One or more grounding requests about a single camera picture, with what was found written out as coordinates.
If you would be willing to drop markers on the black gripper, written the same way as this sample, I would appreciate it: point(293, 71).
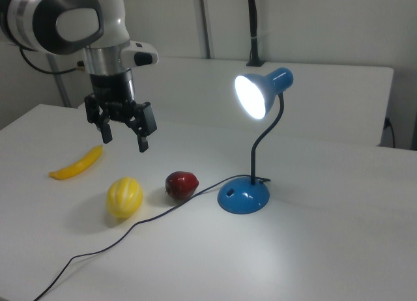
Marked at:
point(112, 89)

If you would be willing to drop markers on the blue desk lamp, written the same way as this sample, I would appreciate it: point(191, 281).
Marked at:
point(244, 196)

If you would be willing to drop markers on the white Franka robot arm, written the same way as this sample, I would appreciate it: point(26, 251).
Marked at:
point(107, 17)

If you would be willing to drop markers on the yellow toy banana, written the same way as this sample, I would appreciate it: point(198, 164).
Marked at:
point(78, 165)

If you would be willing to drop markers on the yellow striped toy melon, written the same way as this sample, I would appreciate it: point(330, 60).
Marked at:
point(124, 197)

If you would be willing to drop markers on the red toy apple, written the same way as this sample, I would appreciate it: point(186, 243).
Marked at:
point(181, 185)

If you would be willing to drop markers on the black pole with clamp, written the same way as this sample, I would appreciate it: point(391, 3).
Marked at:
point(253, 21)

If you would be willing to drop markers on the grey slanted metal post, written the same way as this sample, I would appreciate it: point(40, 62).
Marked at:
point(60, 82)

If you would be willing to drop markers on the grey vertical metal post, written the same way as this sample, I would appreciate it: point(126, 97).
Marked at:
point(206, 24)

